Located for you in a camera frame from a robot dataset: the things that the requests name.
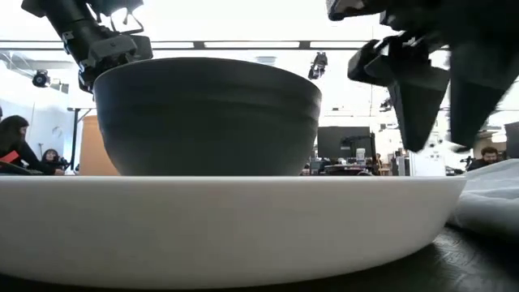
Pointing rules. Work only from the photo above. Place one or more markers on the white shallow plate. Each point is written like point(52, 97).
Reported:
point(227, 227)

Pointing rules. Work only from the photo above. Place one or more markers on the black monitor at room edge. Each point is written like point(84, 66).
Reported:
point(512, 140)

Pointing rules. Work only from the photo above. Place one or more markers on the large black monitor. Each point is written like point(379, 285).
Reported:
point(336, 140)

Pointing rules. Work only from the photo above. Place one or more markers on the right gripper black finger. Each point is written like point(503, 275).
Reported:
point(478, 89)
point(419, 105)

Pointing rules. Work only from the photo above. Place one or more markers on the grey cloth napkin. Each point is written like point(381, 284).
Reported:
point(490, 198)

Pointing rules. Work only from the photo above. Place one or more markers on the black ceiling camera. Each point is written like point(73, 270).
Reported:
point(386, 104)
point(40, 78)
point(318, 67)

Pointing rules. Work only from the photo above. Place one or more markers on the red flat object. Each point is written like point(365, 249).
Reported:
point(9, 157)

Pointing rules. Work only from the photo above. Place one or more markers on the beige ceramic mug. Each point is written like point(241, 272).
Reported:
point(93, 150)

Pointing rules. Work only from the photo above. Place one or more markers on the dark grey bowl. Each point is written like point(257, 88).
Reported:
point(207, 117)

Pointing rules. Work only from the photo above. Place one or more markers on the person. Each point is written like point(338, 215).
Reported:
point(52, 160)
point(486, 159)
point(18, 142)

